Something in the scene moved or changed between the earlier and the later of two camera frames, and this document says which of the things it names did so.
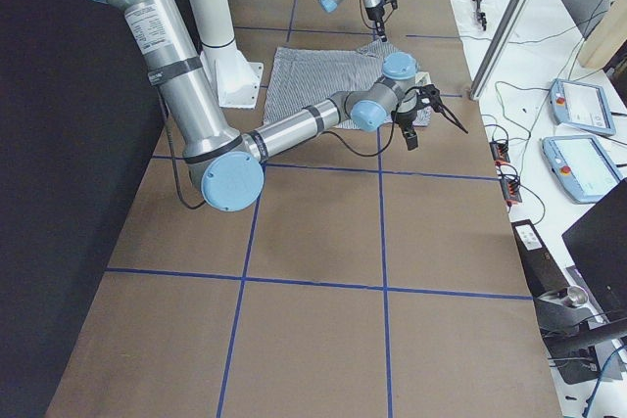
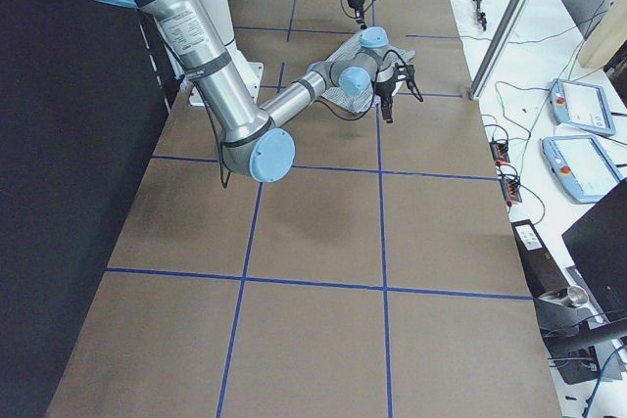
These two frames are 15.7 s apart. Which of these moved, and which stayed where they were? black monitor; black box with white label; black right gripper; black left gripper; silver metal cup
Moved: black left gripper; black right gripper
Stayed: silver metal cup; black box with white label; black monitor
